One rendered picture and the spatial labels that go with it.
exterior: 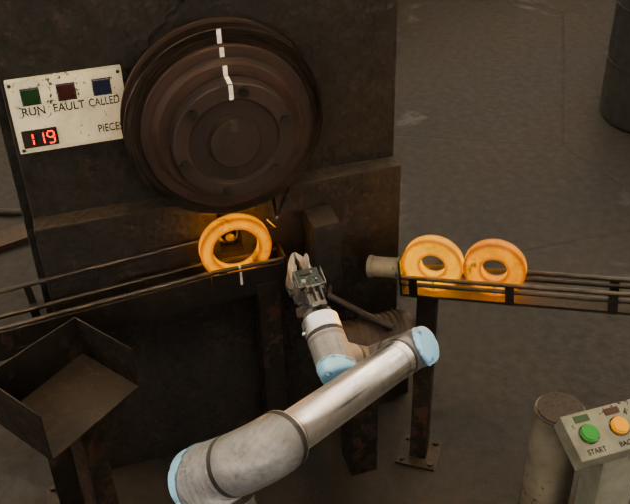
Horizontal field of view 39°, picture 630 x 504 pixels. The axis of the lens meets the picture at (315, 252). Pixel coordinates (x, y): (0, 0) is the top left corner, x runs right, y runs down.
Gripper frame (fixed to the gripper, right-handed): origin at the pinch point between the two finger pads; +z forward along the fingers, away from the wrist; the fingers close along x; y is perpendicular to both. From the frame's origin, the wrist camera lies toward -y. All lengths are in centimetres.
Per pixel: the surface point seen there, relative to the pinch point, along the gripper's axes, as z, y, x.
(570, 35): 240, -158, -253
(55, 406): -21, -10, 63
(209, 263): 8.0, -5.7, 20.2
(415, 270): -7.6, -4.8, -30.5
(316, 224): 8.1, 1.8, -8.0
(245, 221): 11.1, 4.6, 10.0
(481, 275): -16.2, -0.2, -44.4
